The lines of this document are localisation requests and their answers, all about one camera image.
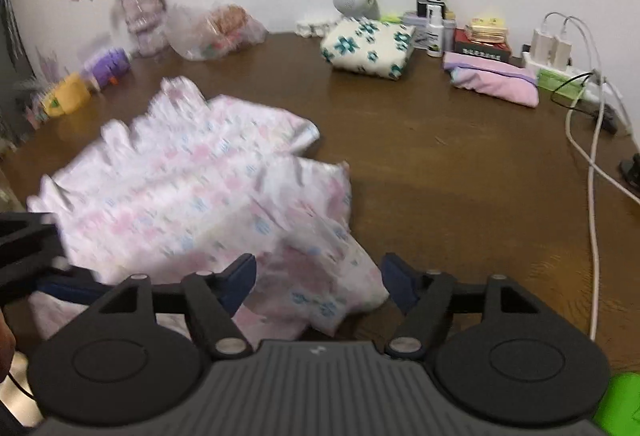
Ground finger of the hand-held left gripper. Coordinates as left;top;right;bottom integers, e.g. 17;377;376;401
35;266;113;304

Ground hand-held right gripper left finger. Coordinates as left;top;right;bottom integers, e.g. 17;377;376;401
97;253;257;359

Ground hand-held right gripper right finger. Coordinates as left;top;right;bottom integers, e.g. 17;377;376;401
381;253;543;359

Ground pink floral ruffled garment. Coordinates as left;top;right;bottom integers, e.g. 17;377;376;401
27;77;391;342

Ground person's left hand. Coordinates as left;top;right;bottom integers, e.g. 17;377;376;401
0;311;17;367

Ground yellow toy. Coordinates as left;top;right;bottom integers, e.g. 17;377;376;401
41;72;92;118

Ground purple tissue pack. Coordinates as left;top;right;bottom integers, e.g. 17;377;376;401
82;47;133;89

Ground folded plain pink garment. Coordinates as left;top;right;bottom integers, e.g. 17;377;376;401
442;51;541;108

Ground folded cream floral cloth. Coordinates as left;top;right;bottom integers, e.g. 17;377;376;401
320;16;417;81

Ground white spray bottle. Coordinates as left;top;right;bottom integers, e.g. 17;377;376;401
425;5;445;58

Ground red and black box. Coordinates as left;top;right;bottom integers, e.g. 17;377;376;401
454;28;512;63

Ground clear plastic snack bag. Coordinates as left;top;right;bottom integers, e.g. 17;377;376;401
165;2;269;62

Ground green box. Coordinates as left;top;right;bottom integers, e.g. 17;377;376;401
537;68;586;99

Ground black plug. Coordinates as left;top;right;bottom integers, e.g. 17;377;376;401
592;108;619;134

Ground pink knitted vase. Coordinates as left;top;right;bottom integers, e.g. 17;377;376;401
117;0;168;58

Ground yellow box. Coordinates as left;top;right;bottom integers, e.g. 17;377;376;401
466;15;510;43

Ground white charger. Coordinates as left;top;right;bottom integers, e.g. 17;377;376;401
530;28;553;64
550;33;573;67

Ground small black white box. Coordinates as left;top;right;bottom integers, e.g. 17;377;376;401
416;0;447;19

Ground white power strip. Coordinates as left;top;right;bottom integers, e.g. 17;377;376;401
522;51;632;137

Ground white chargers on power strip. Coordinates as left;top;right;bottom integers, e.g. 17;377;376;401
542;12;603;82

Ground long thick white cable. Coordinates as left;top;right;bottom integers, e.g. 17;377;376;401
565;81;640;342

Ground black phone mount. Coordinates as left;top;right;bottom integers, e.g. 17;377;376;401
619;155;640;189

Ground thin black cable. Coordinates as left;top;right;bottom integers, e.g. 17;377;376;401
550;72;601;117

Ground thin white charger cable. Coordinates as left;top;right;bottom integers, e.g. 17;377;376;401
562;15;610;84

